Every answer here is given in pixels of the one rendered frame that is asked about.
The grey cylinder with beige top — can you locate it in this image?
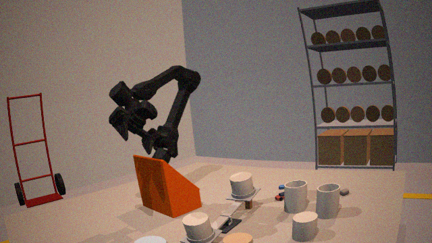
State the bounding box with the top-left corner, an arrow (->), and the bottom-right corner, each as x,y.
292,211 -> 318,242

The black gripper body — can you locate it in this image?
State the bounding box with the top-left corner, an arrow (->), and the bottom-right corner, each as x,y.
109,106 -> 162,146

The grey open cylindrical cup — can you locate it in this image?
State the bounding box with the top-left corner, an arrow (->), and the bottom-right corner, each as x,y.
284,180 -> 307,214
315,183 -> 340,219

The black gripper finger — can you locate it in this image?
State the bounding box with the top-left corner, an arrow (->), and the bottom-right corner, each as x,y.
112,113 -> 129,141
142,133 -> 159,155

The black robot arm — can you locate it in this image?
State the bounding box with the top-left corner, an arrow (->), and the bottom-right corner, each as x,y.
109,65 -> 201,163

